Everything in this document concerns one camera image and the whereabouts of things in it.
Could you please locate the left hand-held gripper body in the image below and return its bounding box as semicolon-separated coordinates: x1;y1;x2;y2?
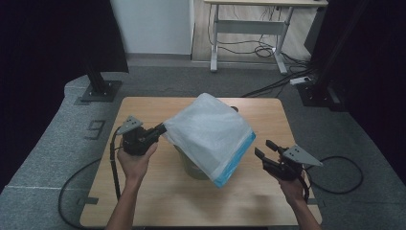
115;115;160;157

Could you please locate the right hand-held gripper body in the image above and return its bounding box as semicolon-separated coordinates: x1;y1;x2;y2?
261;144;324;182

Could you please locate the green plastic trash bin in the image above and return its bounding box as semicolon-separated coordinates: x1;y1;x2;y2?
173;145;214;181

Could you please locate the white trash bag blue edge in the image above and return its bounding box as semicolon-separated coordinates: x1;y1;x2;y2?
162;92;258;189

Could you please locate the person's right hand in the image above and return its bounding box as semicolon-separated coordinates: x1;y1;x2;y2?
275;174;307;207

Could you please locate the person's left hand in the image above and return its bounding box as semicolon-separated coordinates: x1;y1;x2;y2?
116;141;159;185

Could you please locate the black metal stand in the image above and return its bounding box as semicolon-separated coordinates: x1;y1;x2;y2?
79;58;124;104
296;0;368;111

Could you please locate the white power strip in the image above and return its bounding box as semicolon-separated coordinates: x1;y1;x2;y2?
289;76;312;86

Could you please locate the white-legged wooden desk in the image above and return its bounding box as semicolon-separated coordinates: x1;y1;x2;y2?
203;0;329;76

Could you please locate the dark curtain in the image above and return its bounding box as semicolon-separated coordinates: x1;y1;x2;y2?
0;0;129;193
310;0;406;180

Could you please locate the right hand-held gripper black cable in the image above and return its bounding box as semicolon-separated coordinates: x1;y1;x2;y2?
298;172;311;204

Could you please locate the hand-held gripper black cable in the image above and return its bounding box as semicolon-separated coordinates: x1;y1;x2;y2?
298;172;311;204
109;126;124;202

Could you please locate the left hand-held gripper black cable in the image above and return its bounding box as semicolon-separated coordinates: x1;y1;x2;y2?
109;126;124;202

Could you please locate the black cable loop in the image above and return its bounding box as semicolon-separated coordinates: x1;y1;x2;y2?
304;155;365;196
57;157;106;230

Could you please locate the tangle of black cables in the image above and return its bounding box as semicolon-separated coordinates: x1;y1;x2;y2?
207;4;319;99

